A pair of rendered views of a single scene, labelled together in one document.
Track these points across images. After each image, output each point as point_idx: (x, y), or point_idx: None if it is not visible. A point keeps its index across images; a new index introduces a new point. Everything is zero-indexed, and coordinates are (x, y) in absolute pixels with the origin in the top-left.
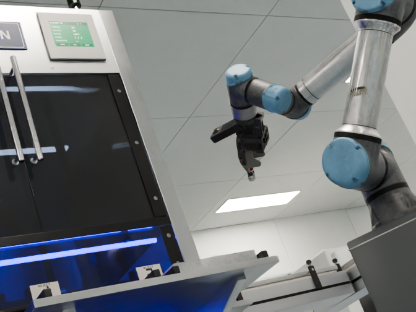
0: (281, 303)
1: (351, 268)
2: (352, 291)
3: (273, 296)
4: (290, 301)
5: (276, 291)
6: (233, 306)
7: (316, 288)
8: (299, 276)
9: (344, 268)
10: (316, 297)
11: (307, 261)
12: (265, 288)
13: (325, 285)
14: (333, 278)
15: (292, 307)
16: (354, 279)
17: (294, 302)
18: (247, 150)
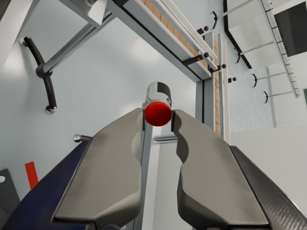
0: (150, 39)
1: (212, 81)
2: (193, 81)
3: (151, 31)
4: (156, 45)
5: (158, 33)
6: (71, 8)
7: (182, 62)
8: (192, 46)
9: (219, 71)
10: (174, 62)
11: (205, 55)
12: (155, 23)
13: (189, 66)
14: (199, 70)
15: (153, 47)
16: (203, 82)
17: (158, 49)
18: (177, 189)
